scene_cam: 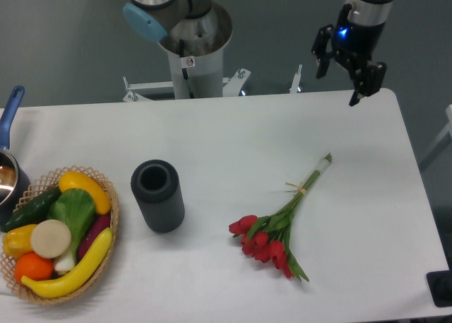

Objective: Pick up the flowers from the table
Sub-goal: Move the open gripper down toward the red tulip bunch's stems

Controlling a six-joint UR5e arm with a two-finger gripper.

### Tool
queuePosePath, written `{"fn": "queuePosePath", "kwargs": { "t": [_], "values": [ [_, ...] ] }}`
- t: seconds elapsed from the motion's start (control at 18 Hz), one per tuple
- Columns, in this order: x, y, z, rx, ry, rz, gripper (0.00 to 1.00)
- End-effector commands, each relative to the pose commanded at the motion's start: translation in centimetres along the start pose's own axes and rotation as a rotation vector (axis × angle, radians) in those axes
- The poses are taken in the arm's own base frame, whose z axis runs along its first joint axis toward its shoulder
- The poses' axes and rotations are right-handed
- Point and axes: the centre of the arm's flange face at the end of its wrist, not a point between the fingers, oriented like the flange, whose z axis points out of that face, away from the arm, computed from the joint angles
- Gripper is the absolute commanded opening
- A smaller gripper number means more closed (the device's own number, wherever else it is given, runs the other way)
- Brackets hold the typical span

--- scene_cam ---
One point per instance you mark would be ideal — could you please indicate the blue handled saucepan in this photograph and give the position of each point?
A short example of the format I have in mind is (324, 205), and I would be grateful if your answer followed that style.
(14, 181)

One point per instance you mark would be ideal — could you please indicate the orange fruit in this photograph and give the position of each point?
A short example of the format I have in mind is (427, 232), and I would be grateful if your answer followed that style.
(33, 266)

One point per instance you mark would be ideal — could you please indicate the dark grey ribbed vase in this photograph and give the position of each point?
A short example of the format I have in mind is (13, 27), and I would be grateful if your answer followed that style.
(156, 187)

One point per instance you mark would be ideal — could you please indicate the beige round disc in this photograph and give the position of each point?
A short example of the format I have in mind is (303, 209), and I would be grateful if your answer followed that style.
(50, 239)

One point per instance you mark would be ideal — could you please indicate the black device at table edge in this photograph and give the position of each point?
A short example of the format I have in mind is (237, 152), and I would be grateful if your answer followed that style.
(440, 287)

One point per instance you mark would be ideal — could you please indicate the yellow bell pepper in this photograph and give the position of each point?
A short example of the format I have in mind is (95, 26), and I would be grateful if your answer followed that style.
(17, 242)

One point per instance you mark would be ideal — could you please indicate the white furniture piece right edge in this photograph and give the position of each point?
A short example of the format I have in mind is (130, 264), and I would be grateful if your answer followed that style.
(438, 145)

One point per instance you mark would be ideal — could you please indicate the yellow banana-shaped squash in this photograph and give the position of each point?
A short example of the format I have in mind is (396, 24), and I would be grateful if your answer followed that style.
(79, 275)

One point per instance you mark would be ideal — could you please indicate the green cucumber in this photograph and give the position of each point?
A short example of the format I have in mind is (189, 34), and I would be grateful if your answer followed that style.
(32, 212)

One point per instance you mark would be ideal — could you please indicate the woven wicker basket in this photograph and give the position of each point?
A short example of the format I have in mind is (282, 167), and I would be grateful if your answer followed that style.
(37, 187)

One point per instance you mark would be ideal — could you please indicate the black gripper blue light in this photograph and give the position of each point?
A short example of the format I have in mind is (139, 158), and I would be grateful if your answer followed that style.
(353, 45)

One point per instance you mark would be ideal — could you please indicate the red tulip bouquet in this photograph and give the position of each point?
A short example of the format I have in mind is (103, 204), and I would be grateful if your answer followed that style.
(267, 238)

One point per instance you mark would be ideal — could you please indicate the purple eggplant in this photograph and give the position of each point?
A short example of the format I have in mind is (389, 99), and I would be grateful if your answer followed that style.
(96, 228)

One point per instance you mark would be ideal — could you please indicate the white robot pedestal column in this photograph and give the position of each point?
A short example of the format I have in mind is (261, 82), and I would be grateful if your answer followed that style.
(195, 55)

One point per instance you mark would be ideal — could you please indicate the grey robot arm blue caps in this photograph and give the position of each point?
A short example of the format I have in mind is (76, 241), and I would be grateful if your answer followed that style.
(154, 19)

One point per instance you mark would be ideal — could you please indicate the green bok choy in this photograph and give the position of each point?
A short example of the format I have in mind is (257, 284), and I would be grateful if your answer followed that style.
(75, 208)

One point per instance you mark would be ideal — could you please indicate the yellow squash upper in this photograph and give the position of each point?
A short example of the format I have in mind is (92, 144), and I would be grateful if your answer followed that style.
(79, 180)

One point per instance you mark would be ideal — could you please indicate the white metal base frame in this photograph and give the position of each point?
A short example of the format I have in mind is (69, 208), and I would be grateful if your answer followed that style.
(152, 88)

